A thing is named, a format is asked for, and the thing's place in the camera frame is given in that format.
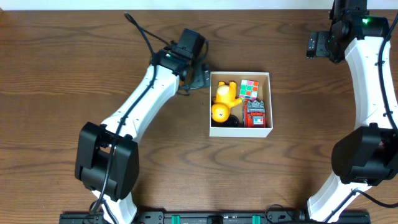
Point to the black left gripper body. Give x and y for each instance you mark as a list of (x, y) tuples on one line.
[(201, 78)]

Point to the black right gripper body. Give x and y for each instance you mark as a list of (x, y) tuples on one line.
[(319, 42)]

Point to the orange dinosaur toy figure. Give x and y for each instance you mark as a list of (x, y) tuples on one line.
[(224, 101)]

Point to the multicoloured puzzle cube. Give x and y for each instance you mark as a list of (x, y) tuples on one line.
[(249, 90)]

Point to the black round lid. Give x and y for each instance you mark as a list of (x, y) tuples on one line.
[(231, 122)]

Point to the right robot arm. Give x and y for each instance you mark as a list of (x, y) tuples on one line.
[(367, 156)]

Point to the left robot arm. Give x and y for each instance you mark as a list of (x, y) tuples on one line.
[(107, 160)]

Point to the white cardboard box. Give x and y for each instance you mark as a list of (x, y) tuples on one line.
[(264, 94)]

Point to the black mounting rail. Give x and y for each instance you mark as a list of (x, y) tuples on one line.
[(272, 216)]

